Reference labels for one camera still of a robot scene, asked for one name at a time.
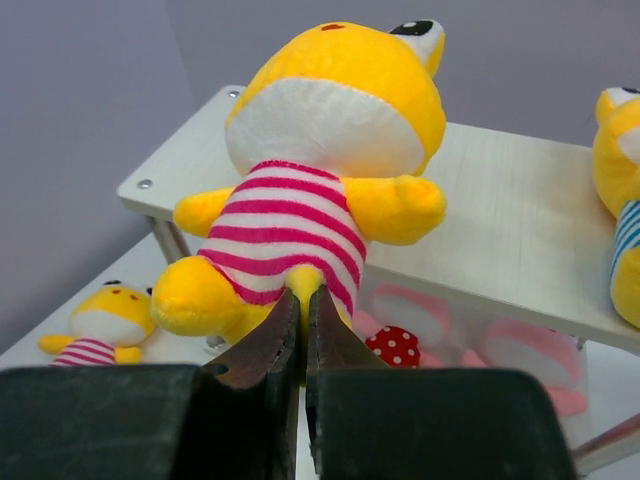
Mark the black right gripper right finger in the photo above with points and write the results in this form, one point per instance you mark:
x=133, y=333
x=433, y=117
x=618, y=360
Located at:
x=370, y=421

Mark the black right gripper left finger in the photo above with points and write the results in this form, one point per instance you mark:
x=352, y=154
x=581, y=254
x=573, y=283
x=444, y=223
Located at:
x=232, y=418

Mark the pink frog toy polka-dot dress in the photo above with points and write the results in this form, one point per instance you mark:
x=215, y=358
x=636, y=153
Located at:
x=396, y=346

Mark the pink frog toy striped shirt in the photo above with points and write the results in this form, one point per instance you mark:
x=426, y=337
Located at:
x=551, y=357

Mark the yellow toy pink stripes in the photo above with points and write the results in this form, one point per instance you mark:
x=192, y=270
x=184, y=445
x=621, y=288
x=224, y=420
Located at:
x=105, y=329

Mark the yellow toy red stripes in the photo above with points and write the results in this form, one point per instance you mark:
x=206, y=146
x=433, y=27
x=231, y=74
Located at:
x=331, y=139

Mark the yellow toy blue striped shirt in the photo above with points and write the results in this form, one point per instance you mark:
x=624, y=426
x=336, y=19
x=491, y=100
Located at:
x=615, y=169

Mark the white two-tier shelf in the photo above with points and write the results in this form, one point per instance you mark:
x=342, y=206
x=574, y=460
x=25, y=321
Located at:
x=525, y=237

